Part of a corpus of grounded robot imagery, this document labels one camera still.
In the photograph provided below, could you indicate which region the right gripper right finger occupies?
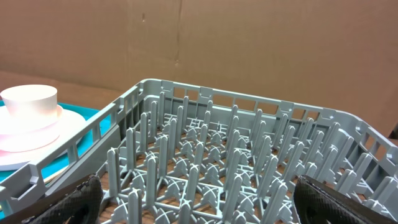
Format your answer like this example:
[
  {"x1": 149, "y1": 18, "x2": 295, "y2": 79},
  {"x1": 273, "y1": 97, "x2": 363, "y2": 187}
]
[{"x1": 293, "y1": 175, "x2": 396, "y2": 224}]

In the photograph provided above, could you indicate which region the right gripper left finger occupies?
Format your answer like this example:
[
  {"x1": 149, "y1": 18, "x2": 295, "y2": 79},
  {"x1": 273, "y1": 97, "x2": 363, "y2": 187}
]
[{"x1": 1, "y1": 173, "x2": 103, "y2": 224}]

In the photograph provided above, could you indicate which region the grey dishwasher rack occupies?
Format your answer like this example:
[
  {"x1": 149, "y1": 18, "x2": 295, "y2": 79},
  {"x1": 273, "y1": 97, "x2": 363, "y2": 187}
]
[{"x1": 0, "y1": 78, "x2": 398, "y2": 224}]

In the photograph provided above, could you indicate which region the right wooden chopstick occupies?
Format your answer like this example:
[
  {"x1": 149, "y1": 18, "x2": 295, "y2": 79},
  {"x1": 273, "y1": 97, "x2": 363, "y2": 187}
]
[{"x1": 44, "y1": 167, "x2": 68, "y2": 185}]

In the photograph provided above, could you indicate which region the large pink plate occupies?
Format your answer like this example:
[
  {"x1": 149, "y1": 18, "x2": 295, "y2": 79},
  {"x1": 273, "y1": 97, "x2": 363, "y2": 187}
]
[{"x1": 1, "y1": 110, "x2": 86, "y2": 171}]

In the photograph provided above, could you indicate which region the teal plastic tray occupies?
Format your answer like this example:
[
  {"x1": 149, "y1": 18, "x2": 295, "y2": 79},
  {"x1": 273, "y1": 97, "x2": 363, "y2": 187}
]
[{"x1": 0, "y1": 99, "x2": 112, "y2": 220}]

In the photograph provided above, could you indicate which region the small pink saucer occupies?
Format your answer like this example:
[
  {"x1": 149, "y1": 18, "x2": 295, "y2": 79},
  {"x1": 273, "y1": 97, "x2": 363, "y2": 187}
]
[{"x1": 1, "y1": 105, "x2": 63, "y2": 152}]

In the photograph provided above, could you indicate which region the pale green cup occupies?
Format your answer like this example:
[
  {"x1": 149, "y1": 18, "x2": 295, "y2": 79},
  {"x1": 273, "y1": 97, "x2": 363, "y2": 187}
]
[{"x1": 1, "y1": 84, "x2": 58, "y2": 126}]

